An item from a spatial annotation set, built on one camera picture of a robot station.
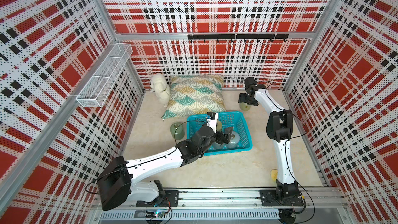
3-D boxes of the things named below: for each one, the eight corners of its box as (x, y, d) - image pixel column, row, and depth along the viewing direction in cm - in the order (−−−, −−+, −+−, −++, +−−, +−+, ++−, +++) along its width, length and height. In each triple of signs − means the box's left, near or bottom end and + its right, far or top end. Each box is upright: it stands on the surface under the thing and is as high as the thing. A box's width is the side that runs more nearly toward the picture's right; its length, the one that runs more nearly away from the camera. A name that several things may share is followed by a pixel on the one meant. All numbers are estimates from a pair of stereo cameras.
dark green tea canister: (170, 140, 93) (168, 135, 89) (172, 127, 99) (171, 122, 95) (183, 140, 93) (182, 135, 89) (185, 127, 99) (184, 122, 94)
